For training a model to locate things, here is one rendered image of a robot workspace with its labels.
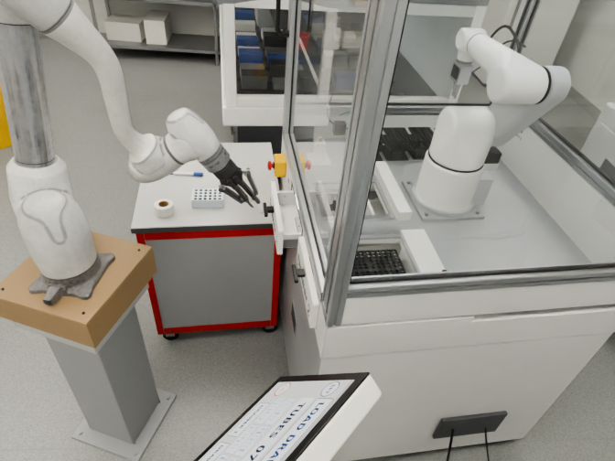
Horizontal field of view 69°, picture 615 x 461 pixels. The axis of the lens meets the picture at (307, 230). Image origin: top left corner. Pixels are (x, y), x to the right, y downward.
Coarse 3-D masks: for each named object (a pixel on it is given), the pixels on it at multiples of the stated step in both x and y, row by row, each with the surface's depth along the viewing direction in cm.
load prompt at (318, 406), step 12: (312, 408) 79; (324, 408) 76; (300, 420) 77; (312, 420) 75; (288, 432) 76; (300, 432) 73; (276, 444) 74; (288, 444) 72; (264, 456) 73; (276, 456) 70
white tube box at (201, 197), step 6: (192, 192) 180; (198, 192) 181; (204, 192) 182; (210, 192) 182; (216, 192) 182; (192, 198) 178; (198, 198) 178; (204, 198) 179; (210, 198) 180; (216, 198) 179; (222, 198) 179; (192, 204) 178; (198, 204) 178; (204, 204) 179; (210, 204) 179; (216, 204) 179; (222, 204) 180
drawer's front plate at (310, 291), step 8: (304, 240) 145; (304, 248) 142; (304, 256) 139; (304, 264) 137; (304, 280) 138; (312, 280) 132; (312, 288) 129; (304, 296) 140; (312, 296) 127; (312, 304) 126; (312, 312) 127; (312, 320) 129
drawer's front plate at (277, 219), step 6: (270, 186) 169; (270, 192) 170; (276, 192) 163; (276, 198) 160; (276, 204) 158; (276, 210) 155; (276, 216) 153; (276, 222) 151; (282, 222) 151; (276, 228) 152; (282, 228) 148; (276, 234) 153; (282, 234) 148; (276, 240) 154; (282, 240) 150; (276, 246) 154; (282, 246) 152; (282, 252) 154
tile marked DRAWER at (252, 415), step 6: (264, 402) 94; (258, 408) 93; (264, 408) 91; (252, 414) 92; (258, 414) 90; (246, 420) 91; (252, 420) 89; (240, 426) 90; (246, 426) 88; (234, 432) 89; (240, 432) 87
